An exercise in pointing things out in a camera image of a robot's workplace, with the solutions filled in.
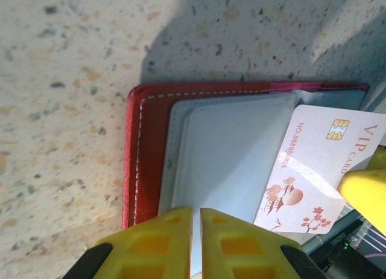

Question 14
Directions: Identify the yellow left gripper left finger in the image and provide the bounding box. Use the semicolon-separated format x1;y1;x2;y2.
62;206;194;279

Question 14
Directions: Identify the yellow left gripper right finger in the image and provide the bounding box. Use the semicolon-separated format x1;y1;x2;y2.
200;207;329;279

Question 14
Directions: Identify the red tray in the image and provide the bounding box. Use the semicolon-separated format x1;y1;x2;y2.
122;82;371;279

